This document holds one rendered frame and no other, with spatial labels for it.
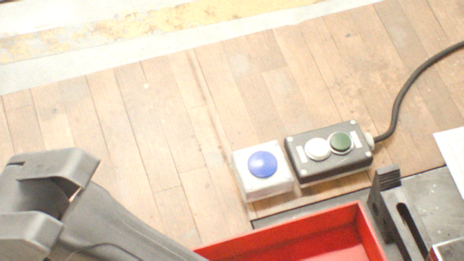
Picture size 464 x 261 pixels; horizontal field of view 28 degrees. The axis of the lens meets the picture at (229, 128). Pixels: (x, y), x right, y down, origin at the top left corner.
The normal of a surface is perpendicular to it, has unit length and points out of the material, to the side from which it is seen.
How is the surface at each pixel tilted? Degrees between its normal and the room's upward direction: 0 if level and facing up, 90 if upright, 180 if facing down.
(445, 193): 0
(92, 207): 26
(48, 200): 51
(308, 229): 90
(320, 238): 0
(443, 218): 0
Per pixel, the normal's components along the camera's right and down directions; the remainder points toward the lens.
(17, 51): 0.01, -0.54
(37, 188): 0.41, -0.34
